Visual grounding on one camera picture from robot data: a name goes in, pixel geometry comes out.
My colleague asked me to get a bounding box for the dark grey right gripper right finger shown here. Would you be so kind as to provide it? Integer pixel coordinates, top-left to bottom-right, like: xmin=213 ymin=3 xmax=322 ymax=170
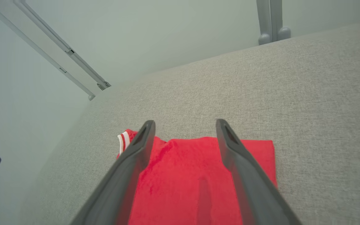
xmin=216 ymin=119 xmax=302 ymax=225

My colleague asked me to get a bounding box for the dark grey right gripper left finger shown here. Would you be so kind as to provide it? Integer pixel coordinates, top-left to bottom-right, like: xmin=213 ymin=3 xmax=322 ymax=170
xmin=71 ymin=120 xmax=156 ymax=225

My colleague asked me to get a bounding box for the red jersey with striped trim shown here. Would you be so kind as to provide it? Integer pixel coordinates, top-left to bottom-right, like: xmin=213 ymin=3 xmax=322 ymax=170
xmin=117 ymin=129 xmax=278 ymax=225

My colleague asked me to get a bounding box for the grey metal frame rail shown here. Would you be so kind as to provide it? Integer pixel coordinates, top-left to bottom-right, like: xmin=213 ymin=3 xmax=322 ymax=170
xmin=0 ymin=0 xmax=112 ymax=101

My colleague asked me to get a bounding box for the grey metal double post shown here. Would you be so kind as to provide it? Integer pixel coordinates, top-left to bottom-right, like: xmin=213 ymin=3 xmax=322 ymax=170
xmin=256 ymin=0 xmax=292 ymax=46

